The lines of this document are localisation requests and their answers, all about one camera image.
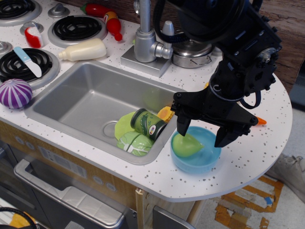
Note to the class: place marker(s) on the grey stove knob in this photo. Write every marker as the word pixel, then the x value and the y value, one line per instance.
pixel 58 11

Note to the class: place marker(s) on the green toy lettuce leaf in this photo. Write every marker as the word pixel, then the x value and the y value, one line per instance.
pixel 123 125

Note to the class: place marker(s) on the green toy pear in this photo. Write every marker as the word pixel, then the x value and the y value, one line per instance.
pixel 185 146

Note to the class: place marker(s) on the cream toy mayonnaise bottle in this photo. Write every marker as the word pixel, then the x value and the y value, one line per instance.
pixel 86 50

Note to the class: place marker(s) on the red toy chili pepper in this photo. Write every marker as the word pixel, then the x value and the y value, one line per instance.
pixel 94 9

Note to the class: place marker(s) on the blue handled toy knife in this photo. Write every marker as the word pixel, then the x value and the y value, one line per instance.
pixel 33 67

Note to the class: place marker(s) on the light blue plastic bowl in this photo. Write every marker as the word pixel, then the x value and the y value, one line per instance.
pixel 204 160

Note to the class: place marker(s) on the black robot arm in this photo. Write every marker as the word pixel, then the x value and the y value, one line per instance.
pixel 250 49

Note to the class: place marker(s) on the grey oven door handle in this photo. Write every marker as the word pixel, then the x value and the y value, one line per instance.
pixel 70 208

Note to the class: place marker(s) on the purple striped toy onion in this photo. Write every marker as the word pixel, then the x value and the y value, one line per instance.
pixel 15 93

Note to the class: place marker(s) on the white shoe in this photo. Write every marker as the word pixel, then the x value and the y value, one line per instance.
pixel 291 171

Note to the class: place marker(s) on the black stove burner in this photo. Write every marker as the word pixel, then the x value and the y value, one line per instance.
pixel 76 28
pixel 11 66

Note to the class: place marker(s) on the red white toy slice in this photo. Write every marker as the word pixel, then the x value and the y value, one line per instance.
pixel 33 37

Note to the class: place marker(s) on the black middle stove burner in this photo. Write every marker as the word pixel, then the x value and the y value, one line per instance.
pixel 76 28

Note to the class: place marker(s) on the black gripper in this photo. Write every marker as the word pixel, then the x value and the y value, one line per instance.
pixel 205 105

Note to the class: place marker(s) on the orange toy carrot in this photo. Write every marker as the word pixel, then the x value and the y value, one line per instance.
pixel 261 121

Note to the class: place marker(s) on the steel pot with lid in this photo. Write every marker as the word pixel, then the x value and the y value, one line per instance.
pixel 191 54

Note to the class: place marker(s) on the black back left burner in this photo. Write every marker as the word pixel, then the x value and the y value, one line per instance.
pixel 10 9

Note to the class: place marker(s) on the black front stove burner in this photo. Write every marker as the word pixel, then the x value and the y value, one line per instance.
pixel 11 66

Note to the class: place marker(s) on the green toy cabbage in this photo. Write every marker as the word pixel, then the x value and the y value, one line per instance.
pixel 135 143

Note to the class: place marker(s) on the grey toy sink basin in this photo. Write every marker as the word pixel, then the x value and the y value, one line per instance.
pixel 88 99

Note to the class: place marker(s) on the yellow toy corn cob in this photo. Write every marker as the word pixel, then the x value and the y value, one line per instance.
pixel 165 114

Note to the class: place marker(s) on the red toy ketchup bottle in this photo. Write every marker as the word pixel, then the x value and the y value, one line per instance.
pixel 113 25

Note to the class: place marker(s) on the silver toy faucet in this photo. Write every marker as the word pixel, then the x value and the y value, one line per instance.
pixel 147 55

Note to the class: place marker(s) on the green toy peas can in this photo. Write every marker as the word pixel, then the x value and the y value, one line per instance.
pixel 147 124

